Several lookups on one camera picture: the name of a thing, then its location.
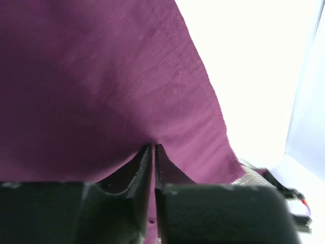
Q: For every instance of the wire mesh instrument tray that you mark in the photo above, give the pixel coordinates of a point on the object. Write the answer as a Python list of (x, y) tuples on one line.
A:
[(251, 176)]

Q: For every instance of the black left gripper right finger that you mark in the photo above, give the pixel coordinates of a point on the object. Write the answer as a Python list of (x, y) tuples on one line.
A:
[(193, 213)]

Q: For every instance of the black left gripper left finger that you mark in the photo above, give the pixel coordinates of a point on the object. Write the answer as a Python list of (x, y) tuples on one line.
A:
[(113, 210)]

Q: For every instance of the purple cloth wrap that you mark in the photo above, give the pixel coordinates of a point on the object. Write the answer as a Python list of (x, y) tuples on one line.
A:
[(85, 85)]

